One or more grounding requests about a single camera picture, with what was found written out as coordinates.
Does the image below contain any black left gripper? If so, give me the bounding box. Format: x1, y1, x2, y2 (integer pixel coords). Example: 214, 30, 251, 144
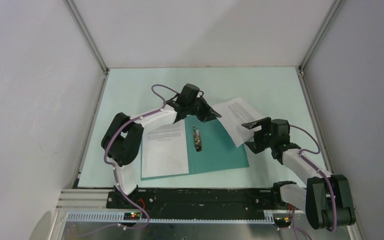
186, 95, 222, 123

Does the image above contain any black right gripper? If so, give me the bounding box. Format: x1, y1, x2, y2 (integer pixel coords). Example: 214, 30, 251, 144
241, 117, 276, 154

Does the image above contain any white paper sheet stack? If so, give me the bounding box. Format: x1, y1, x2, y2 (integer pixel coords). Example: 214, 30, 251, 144
212, 97, 264, 148

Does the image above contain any teal plastic folder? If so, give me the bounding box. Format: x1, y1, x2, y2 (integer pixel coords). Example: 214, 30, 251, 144
140, 115, 250, 181

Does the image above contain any printed white paper sheet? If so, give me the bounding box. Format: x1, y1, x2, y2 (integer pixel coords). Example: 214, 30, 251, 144
141, 120, 189, 180

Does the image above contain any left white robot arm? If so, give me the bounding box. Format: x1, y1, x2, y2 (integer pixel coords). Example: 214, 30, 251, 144
101, 83, 221, 208

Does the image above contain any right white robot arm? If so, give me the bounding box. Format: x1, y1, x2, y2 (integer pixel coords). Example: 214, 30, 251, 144
242, 117, 357, 232

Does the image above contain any metal folder clip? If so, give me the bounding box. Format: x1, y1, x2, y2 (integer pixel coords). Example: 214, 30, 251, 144
192, 125, 203, 152

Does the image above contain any right controller board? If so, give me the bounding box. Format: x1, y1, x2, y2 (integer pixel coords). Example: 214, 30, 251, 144
273, 217, 293, 229

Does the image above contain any controller board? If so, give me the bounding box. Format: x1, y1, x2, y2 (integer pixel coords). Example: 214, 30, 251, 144
123, 211, 142, 221
273, 217, 293, 229

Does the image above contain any left controller board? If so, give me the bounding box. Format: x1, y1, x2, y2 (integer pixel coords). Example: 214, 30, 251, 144
123, 211, 142, 221

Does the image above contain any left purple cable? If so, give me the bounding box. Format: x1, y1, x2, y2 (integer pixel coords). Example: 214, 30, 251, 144
103, 84, 180, 231

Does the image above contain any aluminium frame left post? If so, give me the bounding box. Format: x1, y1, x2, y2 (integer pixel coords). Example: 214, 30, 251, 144
63, 0, 109, 75

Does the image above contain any aluminium frame post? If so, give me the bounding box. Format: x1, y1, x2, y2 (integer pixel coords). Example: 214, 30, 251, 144
298, 0, 346, 73
63, 0, 109, 75

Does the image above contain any aluminium frame right post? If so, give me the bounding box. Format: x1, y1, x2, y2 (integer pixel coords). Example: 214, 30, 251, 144
298, 0, 346, 73

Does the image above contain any aluminium front frame rail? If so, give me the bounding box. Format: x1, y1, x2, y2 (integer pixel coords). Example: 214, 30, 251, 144
57, 189, 303, 226

